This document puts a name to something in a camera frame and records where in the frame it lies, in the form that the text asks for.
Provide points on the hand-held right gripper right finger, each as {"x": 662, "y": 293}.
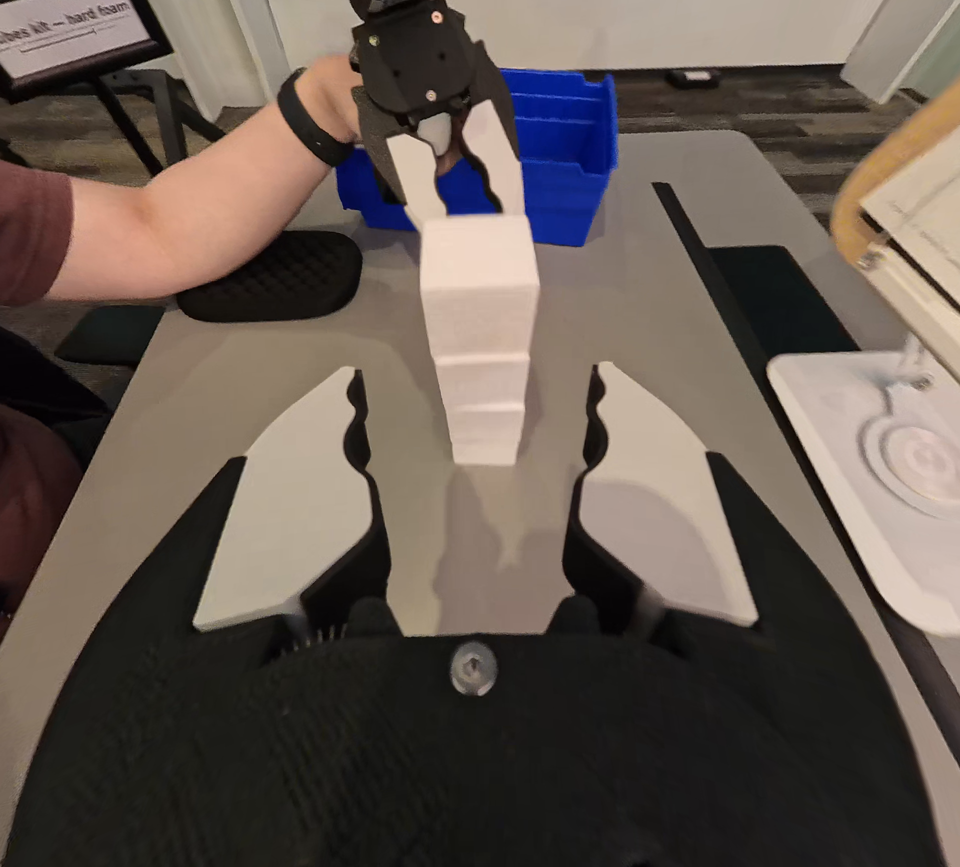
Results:
{"x": 660, "y": 507}

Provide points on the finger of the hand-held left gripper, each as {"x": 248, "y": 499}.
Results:
{"x": 409, "y": 166}
{"x": 499, "y": 147}

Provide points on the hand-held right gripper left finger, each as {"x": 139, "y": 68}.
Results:
{"x": 300, "y": 507}

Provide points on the white hard foam cube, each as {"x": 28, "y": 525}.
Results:
{"x": 486, "y": 424}
{"x": 484, "y": 379}
{"x": 480, "y": 282}
{"x": 484, "y": 454}

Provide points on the person's left forearm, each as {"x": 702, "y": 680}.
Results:
{"x": 187, "y": 229}

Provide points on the person's left hand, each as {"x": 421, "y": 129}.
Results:
{"x": 330, "y": 91}

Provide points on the blue plastic bin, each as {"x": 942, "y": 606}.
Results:
{"x": 570, "y": 154}

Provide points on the black wristband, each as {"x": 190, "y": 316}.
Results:
{"x": 315, "y": 124}

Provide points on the wooden book stand white base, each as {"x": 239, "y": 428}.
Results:
{"x": 825, "y": 432}

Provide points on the small black floor device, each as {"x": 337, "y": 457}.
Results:
{"x": 694, "y": 77}

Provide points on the black framed patterned sign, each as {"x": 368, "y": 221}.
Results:
{"x": 60, "y": 4}

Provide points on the printed instruction sheet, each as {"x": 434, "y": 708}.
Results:
{"x": 922, "y": 214}

